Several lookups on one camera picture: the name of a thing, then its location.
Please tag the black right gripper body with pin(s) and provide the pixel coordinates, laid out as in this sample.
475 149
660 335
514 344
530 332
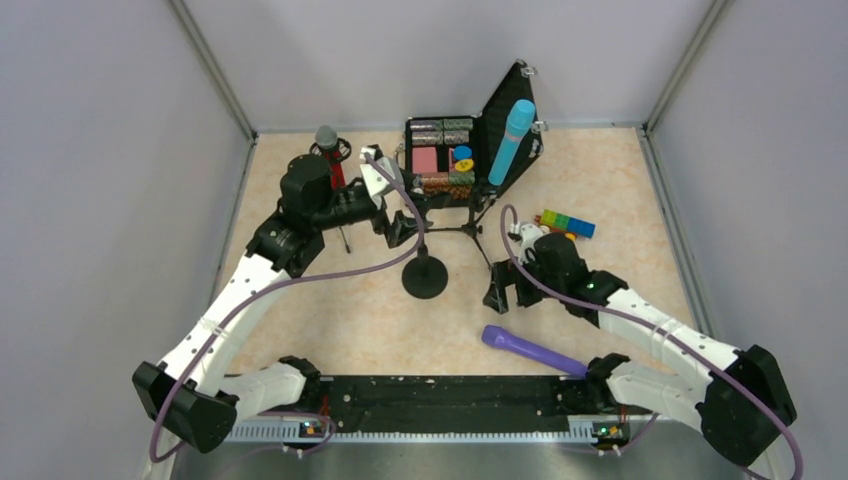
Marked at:
515 281

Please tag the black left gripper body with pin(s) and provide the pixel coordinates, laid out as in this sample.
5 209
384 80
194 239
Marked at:
385 218

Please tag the black round base microphone stand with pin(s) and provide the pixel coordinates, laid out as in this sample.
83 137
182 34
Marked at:
425 277

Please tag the purple toy microphone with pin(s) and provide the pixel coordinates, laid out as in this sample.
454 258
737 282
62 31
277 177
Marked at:
499 338

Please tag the black tripod microphone stand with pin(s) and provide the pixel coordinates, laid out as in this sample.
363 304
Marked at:
482 199

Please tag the red glitter microphone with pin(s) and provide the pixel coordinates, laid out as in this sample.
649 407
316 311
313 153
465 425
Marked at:
326 133

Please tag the black tripod stand with pop filter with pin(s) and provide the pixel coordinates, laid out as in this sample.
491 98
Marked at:
335 154

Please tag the cyan toy microphone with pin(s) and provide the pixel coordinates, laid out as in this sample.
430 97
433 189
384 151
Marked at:
518 122

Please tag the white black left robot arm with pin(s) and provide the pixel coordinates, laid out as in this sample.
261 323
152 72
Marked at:
188 393

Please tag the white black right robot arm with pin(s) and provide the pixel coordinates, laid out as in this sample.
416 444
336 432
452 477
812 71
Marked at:
735 398

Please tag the pink card deck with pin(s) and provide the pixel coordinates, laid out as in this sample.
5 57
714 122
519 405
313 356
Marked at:
425 160

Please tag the colourful toy brick train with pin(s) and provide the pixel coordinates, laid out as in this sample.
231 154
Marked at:
568 225

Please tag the black aluminium poker chip case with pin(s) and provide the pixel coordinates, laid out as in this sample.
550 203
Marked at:
482 132

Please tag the yellow dealer chip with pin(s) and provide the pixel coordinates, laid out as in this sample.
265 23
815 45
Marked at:
464 165

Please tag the blue dealer chip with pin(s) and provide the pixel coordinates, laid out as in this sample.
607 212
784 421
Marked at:
461 152

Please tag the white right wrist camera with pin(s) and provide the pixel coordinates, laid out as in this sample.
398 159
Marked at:
524 234

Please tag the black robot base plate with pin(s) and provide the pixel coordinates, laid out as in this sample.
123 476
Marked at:
474 404

